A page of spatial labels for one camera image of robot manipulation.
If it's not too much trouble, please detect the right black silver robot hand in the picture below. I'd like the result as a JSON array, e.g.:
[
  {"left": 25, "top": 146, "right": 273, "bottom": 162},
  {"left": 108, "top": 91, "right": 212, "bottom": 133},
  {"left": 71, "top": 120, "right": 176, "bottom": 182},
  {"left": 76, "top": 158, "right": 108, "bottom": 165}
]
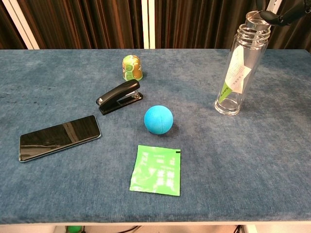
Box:
[{"left": 252, "top": 0, "right": 311, "bottom": 27}]

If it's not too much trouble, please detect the metal tea strainer insert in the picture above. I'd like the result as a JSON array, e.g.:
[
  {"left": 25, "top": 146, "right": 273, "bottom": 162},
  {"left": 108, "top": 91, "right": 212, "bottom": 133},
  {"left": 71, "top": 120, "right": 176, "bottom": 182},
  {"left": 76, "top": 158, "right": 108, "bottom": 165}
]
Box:
[{"left": 245, "top": 10, "right": 272, "bottom": 32}]

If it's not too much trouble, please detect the dark pleated curtain panel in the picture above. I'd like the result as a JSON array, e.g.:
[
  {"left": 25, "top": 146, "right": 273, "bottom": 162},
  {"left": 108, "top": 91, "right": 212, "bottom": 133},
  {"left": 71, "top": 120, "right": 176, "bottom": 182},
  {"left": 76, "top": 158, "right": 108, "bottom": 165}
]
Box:
[
  {"left": 0, "top": 0, "right": 28, "bottom": 50},
  {"left": 267, "top": 0, "right": 311, "bottom": 53},
  {"left": 155, "top": 0, "right": 258, "bottom": 50},
  {"left": 16, "top": 0, "right": 144, "bottom": 50}
]

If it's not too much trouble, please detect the white green paper leaflet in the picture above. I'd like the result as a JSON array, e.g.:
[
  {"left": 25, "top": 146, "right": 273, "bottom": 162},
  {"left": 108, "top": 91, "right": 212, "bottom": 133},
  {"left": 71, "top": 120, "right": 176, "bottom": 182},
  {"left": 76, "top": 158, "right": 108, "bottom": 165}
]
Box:
[{"left": 218, "top": 45, "right": 253, "bottom": 104}]

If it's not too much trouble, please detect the clear glass bottle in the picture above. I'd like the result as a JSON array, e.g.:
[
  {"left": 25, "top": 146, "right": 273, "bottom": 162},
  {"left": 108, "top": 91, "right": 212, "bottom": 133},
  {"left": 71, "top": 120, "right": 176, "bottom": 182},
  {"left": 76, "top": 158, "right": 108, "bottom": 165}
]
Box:
[{"left": 213, "top": 23, "right": 272, "bottom": 117}]

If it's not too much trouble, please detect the green gold dome toy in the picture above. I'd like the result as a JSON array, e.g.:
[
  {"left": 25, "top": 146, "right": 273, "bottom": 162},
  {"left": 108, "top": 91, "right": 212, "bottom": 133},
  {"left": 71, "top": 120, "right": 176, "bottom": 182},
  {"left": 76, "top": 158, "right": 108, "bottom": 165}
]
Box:
[{"left": 121, "top": 54, "right": 144, "bottom": 82}]

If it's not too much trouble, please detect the blue ball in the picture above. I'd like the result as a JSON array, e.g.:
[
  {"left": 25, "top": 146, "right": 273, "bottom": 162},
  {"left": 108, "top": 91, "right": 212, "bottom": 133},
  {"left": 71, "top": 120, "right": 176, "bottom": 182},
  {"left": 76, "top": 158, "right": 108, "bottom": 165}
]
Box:
[{"left": 144, "top": 105, "right": 174, "bottom": 135}]

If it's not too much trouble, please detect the blue table cloth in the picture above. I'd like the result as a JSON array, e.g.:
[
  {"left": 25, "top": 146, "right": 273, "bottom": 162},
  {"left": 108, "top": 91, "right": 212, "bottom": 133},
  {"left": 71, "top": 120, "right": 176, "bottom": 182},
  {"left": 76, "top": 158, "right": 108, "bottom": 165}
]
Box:
[{"left": 0, "top": 49, "right": 311, "bottom": 223}]

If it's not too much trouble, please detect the black stapler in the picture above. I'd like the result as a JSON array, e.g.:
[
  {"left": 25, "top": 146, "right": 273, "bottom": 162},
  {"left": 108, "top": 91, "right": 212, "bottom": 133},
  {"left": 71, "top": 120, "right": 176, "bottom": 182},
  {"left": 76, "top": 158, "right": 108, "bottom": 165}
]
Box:
[{"left": 95, "top": 79, "right": 144, "bottom": 116}]

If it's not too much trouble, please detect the green foil sachet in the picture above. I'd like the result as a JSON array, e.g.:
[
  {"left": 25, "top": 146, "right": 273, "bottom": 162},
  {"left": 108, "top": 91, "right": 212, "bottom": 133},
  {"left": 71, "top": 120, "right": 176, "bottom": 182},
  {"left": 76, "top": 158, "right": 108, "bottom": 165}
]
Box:
[{"left": 129, "top": 145, "right": 182, "bottom": 196}]

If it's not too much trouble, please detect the black smartphone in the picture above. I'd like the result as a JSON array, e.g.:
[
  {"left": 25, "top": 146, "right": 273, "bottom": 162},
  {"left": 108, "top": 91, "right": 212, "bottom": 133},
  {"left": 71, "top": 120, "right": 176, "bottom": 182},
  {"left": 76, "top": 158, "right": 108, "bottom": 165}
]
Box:
[{"left": 18, "top": 115, "right": 102, "bottom": 163}]

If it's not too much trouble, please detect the white frame post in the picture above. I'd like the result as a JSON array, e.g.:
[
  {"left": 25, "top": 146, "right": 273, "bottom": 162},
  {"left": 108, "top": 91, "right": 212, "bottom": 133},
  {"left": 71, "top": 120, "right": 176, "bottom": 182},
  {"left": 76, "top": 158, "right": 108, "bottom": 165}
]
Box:
[
  {"left": 1, "top": 0, "right": 40, "bottom": 50},
  {"left": 141, "top": 0, "right": 156, "bottom": 50},
  {"left": 263, "top": 0, "right": 283, "bottom": 15}
]

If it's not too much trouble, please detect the black cable bundle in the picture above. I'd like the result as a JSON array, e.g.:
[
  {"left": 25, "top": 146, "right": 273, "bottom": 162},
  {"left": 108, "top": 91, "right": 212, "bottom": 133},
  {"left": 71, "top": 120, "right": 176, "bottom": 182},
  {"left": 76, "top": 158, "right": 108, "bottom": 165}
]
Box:
[{"left": 120, "top": 225, "right": 143, "bottom": 233}]

